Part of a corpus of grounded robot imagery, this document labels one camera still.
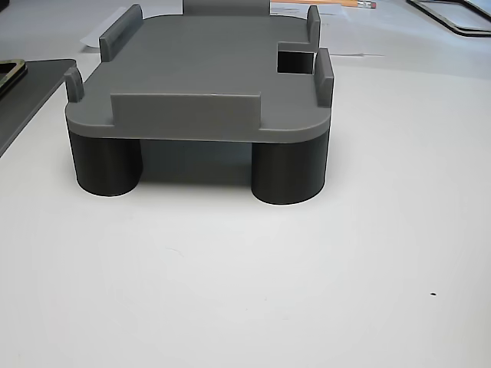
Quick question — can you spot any yellow pencil with pink eraser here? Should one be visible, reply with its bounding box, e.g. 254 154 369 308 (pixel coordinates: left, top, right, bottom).
339 0 377 10

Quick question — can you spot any plain black rectangular frame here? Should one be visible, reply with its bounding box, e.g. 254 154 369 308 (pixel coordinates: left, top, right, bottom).
405 0 491 38

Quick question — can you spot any black flat tray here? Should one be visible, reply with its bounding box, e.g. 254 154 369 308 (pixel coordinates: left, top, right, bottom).
0 58 86 158

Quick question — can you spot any white paper sheet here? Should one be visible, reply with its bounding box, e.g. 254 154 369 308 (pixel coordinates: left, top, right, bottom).
268 0 387 58
79 15 133 50

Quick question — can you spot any grey holder with black legs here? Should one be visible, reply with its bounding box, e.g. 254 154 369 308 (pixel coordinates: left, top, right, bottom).
64 0 335 206

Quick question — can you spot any black frame with tan adhesive liner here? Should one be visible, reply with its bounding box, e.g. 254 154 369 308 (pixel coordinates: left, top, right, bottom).
0 74 27 101
0 58 27 97

